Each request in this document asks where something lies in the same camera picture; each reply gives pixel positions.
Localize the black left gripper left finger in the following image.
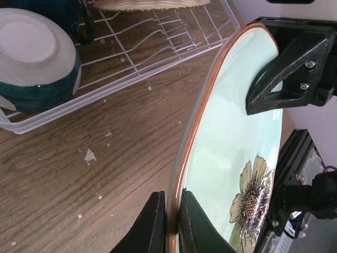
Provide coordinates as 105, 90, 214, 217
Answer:
111, 191, 166, 253

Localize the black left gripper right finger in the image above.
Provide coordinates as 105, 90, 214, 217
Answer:
179, 189, 235, 252

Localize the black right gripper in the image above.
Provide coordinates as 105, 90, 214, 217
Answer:
245, 16, 336, 115

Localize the yellow woven round plate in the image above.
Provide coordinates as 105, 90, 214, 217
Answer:
94, 0, 211, 12

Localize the green plate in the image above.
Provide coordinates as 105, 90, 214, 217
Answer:
166, 21, 282, 252

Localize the dark blue mug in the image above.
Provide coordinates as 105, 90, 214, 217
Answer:
7, 0, 95, 45

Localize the teal cup white interior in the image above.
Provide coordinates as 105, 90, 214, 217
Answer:
1, 8, 82, 113

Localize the white wire dish rack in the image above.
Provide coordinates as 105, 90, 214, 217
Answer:
1, 1, 241, 134

